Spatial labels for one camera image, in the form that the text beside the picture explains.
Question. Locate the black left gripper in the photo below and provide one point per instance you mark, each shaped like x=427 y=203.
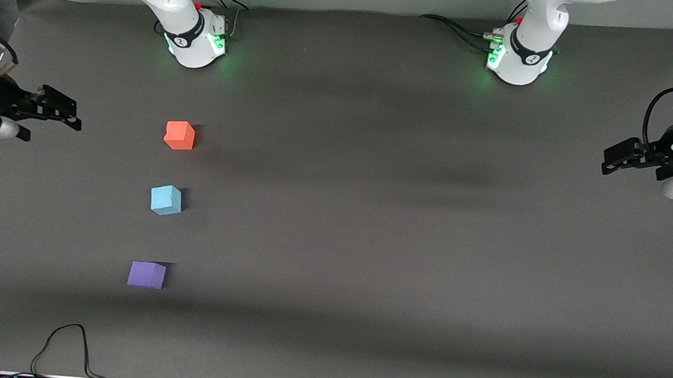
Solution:
x=656 y=156

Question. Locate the light blue foam block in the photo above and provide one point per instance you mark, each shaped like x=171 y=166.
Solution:
x=165 y=199

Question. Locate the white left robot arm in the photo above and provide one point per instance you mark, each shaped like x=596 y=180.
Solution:
x=527 y=54

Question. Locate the orange foam block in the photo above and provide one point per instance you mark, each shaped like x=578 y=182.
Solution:
x=178 y=134

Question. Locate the purple foam block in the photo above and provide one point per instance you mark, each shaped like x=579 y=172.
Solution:
x=146 y=274

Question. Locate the dark grey table mat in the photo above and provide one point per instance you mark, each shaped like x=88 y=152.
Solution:
x=366 y=263

